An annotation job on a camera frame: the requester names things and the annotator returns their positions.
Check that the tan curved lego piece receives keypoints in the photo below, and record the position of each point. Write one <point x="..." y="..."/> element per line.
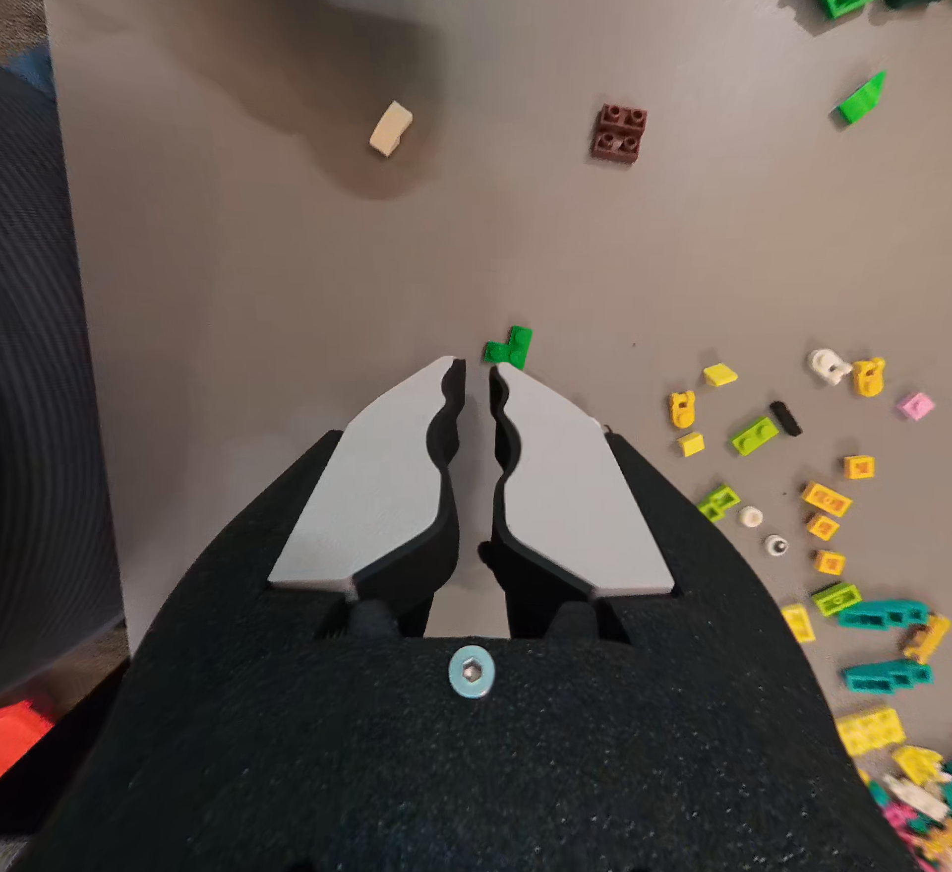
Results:
<point x="391" y="130"/>

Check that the brown lego brick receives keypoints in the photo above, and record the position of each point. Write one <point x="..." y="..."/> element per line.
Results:
<point x="621" y="134"/>

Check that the small red object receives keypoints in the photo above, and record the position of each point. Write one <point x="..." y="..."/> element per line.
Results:
<point x="23" y="738"/>

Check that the small colourful lego pieces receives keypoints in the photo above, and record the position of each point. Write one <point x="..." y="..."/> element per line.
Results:
<point x="878" y="613"/>

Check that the small green lego piece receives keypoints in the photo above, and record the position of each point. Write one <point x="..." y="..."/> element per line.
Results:
<point x="509" y="350"/>

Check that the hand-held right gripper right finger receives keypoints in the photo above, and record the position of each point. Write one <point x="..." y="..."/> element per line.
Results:
<point x="580" y="508"/>

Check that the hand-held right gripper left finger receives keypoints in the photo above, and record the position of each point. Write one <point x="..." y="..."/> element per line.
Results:
<point x="365" y="508"/>

